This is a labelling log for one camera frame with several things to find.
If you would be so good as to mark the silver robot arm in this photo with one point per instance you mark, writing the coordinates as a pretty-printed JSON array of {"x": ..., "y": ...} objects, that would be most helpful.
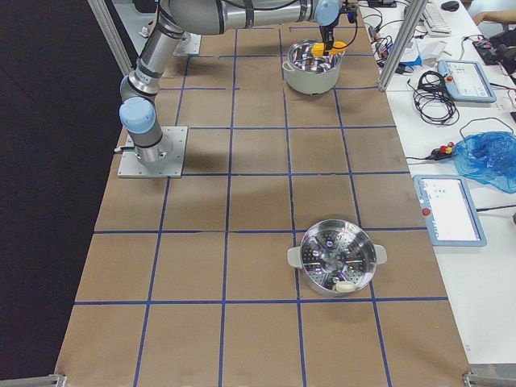
[{"x": 186, "y": 66}]

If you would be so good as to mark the yellow toy corn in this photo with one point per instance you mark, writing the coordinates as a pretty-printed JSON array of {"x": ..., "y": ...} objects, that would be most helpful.
[{"x": 319, "y": 49}]

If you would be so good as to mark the left aluminium frame post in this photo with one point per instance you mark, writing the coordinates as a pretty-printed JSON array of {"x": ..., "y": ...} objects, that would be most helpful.
[{"x": 112, "y": 36}]

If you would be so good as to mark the teach pendant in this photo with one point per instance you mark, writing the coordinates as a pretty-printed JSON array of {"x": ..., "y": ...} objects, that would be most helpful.
[
  {"x": 465, "y": 81},
  {"x": 448, "y": 211}
]

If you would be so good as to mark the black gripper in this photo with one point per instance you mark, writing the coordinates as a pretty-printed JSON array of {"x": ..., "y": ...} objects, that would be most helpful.
[{"x": 326, "y": 33}]

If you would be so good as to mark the blue plastic bag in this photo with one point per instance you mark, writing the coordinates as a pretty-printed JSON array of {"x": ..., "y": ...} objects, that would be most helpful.
[{"x": 488, "y": 158}]

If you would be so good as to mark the aluminium frame post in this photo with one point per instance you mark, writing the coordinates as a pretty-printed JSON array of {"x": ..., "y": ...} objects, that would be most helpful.
[
  {"x": 112, "y": 36},
  {"x": 404, "y": 35}
]

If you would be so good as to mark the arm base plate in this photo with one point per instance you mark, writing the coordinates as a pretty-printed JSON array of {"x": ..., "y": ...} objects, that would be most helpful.
[
  {"x": 166, "y": 159},
  {"x": 189, "y": 45}
]

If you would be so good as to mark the lower teach pendant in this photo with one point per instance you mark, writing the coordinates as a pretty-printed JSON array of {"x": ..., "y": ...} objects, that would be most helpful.
[{"x": 448, "y": 211}]

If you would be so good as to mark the black computer mouse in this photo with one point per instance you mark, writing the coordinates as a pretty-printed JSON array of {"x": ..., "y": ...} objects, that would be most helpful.
[{"x": 450, "y": 6}]

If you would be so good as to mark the upper teach pendant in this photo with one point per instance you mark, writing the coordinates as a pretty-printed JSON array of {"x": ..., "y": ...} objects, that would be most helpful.
[{"x": 465, "y": 81}]

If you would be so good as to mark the steel steamer basket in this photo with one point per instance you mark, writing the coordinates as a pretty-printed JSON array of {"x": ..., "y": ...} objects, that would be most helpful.
[{"x": 336, "y": 258}]

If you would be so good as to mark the white pot with steel interior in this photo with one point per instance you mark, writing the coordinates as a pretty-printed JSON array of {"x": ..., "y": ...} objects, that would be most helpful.
[{"x": 309, "y": 74}]

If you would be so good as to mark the emergency stop button box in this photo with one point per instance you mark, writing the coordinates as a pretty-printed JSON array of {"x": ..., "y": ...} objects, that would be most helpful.
[{"x": 443, "y": 152}]

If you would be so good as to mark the white keyboard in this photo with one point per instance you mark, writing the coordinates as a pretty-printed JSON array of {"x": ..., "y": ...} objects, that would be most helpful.
[{"x": 433, "y": 21}]

